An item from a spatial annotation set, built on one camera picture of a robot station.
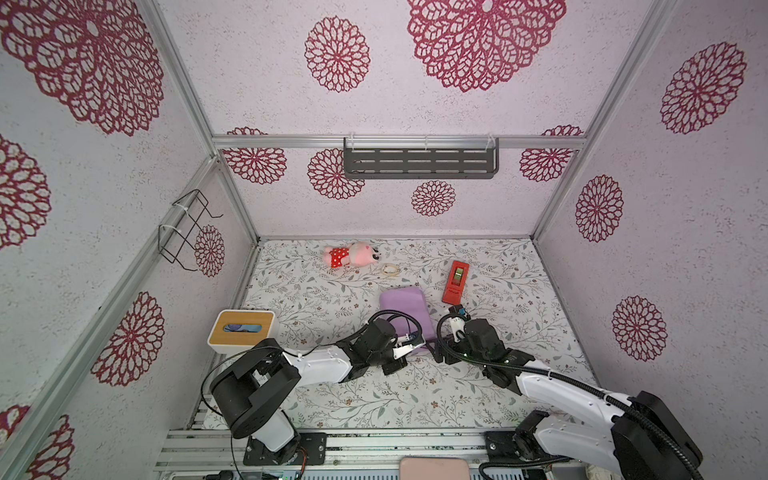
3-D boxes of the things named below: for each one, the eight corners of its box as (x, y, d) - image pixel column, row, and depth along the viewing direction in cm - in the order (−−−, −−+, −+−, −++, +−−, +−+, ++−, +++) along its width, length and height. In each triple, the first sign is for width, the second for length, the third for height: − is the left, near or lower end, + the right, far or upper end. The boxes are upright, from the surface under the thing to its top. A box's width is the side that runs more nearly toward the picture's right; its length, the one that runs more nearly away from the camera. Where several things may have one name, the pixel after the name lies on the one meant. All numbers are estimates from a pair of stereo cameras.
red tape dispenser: (440, 302, 104) (444, 290, 98) (447, 272, 113) (450, 259, 107) (460, 307, 103) (464, 294, 97) (465, 276, 111) (469, 263, 105)
